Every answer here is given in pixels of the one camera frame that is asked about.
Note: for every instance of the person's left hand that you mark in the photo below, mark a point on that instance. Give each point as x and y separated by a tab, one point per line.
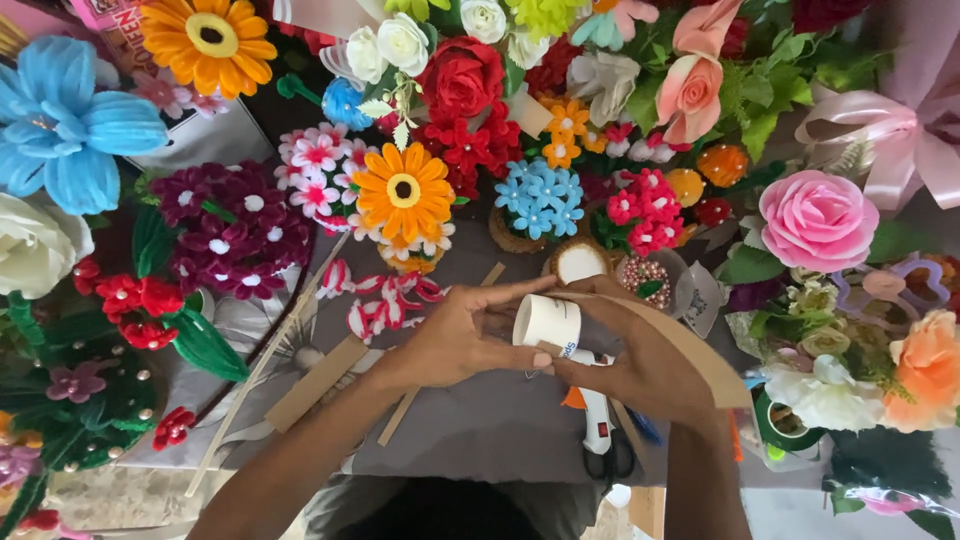
439	337

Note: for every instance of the person's right hand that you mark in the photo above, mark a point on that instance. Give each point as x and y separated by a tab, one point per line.
637	367

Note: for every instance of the white paper cup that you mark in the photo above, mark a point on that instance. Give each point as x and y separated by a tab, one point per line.
547	321

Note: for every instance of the white hot glue gun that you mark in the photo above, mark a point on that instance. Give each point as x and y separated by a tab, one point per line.
598	409

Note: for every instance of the red white pipe cleaner flowers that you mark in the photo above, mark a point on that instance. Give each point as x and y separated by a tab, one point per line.
382	300

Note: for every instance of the cup of pink beads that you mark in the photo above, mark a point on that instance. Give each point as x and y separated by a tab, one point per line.
645	279

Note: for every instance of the flat wooden strip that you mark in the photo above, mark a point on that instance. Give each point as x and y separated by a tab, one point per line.
397	420

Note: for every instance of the black scissors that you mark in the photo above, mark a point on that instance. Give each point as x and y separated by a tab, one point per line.
609	459

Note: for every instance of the small woven basket white foam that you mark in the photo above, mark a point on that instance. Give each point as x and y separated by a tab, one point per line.
579	262

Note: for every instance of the short brown cardboard strip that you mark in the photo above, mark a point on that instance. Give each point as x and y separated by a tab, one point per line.
315	384

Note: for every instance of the orange sunflower in pot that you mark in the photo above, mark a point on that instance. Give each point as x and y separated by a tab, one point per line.
403	193

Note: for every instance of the red pink flower bunch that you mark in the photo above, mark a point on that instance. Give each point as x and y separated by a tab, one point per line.
645	214

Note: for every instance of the person's grey shirt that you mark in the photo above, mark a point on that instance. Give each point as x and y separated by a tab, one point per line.
570	506

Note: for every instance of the green tape roll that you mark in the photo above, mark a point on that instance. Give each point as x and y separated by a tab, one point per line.
784	424

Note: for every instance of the small blue flower basket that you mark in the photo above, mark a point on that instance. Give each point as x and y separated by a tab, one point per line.
538	199

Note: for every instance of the white fabric flower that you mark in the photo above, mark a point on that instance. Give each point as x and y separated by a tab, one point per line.
821	397

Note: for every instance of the yellow pompom ball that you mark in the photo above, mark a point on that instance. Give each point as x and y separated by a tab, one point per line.
685	186

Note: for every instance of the long thin wooden stick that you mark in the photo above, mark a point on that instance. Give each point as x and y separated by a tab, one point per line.
255	375

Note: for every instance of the red star flower bunch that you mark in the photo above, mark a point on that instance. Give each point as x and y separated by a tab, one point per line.
469	146

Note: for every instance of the pink white flower bouquet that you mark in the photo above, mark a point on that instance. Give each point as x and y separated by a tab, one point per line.
315	169

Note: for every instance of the orange pompom ball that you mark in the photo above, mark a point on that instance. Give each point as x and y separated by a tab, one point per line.
723	165

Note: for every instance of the maroon pipe cleaner flower bouquet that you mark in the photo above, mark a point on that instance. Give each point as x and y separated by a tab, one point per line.
232	232

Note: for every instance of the large pink ribbon rose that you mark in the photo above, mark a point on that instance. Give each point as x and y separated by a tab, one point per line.
817	221

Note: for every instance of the small orange yellow flower bunch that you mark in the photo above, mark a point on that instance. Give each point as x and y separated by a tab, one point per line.
564	131

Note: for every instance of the blue pipe cleaner rose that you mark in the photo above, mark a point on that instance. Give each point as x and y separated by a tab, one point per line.
343	101

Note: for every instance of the red ribbon rose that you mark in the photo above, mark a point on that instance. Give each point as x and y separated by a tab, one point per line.
459	75

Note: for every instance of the peach fabric rose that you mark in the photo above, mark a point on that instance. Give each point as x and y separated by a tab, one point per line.
690	94

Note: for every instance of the small red pipe cleaner flower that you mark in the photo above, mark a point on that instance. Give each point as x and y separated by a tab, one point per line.
172	427

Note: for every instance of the orange peach fabric flower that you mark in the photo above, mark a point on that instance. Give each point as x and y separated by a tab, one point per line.
926	371

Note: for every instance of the red flowers with green leaves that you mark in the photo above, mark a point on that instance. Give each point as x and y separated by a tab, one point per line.
150	307

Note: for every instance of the white rose bunch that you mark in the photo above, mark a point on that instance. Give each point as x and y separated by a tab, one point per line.
390	46

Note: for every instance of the pink satin ribbon bow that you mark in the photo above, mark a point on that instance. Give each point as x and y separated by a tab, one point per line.
892	142

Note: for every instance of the green pipe cleaner pearl bush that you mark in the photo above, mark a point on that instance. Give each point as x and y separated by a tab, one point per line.
82	405

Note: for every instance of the large white fabric rose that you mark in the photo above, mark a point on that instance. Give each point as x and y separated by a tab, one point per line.
37	244

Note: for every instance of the large blue pipe cleaner flower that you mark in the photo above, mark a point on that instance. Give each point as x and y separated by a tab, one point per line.
67	127

